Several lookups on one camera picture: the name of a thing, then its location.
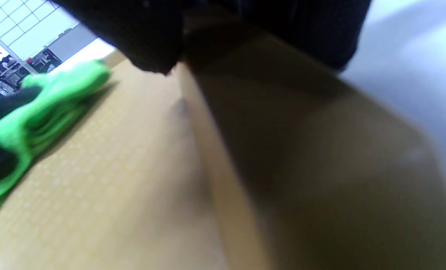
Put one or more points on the person's right hand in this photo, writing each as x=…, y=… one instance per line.
x=132, y=30

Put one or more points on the brown plastic food tray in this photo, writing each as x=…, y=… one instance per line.
x=132, y=187

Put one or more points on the green square towel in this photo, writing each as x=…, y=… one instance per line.
x=57, y=97

